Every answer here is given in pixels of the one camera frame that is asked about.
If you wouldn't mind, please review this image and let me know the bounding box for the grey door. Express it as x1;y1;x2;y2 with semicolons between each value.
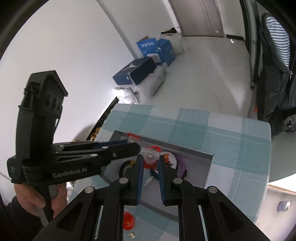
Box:
169;0;226;37

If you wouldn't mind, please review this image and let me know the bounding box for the person's left hand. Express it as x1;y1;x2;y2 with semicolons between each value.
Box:
14;183;68;219

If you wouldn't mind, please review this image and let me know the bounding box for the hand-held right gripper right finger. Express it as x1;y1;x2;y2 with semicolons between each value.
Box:
157;154;271;241

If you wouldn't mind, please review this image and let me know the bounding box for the black jacket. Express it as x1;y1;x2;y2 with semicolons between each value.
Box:
251;13;296;137

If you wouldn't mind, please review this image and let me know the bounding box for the white round badge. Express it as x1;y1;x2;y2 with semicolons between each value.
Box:
162;151;179;169

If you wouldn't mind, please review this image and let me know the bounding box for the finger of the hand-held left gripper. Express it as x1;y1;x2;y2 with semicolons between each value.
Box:
54;138;130;151
54;142;140;168

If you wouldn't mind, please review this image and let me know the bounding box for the pink hair tie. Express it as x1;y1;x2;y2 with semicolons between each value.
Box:
176;156;188;179

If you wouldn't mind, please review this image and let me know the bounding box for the grey cardboard box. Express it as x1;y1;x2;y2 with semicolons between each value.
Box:
100;130;214;219

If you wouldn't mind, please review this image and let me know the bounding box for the crumpled white plastic bag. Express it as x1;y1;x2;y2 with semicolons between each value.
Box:
114;66;167;105

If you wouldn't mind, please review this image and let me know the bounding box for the black spiral hair tie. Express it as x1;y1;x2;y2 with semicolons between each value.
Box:
118;160;137;179

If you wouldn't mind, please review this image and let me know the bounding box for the small cylindrical can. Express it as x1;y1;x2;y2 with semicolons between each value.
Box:
277;200;291;212

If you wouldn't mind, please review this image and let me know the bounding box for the teal checkered tablecloth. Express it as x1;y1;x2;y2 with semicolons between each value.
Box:
67;104;271;241

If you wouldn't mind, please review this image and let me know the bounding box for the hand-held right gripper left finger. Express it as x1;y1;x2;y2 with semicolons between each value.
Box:
32;154;144;241

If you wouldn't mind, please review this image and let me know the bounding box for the person's left forearm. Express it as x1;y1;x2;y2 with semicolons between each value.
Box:
0;196;45;241

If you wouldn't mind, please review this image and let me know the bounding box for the striped shirt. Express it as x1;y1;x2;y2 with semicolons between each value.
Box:
265;16;290;67

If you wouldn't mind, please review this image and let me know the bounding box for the dark blue shoe box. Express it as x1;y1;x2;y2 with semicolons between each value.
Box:
112;57;157;86

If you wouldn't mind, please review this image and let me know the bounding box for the red transparent hair clip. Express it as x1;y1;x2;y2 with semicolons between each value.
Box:
139;146;162;170

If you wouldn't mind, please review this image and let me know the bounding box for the red clip with white figure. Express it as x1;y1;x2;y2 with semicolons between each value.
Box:
123;211;136;230

